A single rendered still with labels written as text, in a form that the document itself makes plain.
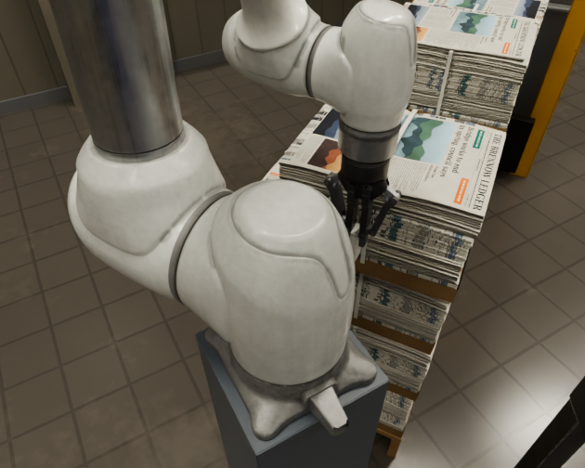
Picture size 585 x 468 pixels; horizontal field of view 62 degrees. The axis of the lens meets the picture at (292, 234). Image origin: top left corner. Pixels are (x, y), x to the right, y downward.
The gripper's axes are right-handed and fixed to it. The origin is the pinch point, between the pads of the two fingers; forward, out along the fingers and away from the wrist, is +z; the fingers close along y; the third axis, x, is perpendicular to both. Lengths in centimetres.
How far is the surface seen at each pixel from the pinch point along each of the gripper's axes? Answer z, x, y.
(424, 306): 19.8, -7.6, -14.4
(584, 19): 15, -177, -35
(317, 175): -8.9, -4.4, 9.9
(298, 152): -10.3, -7.8, 15.3
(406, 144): -9.9, -19.7, -2.1
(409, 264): 5.3, -4.2, -9.7
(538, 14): -10, -100, -17
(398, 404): 64, -8, -15
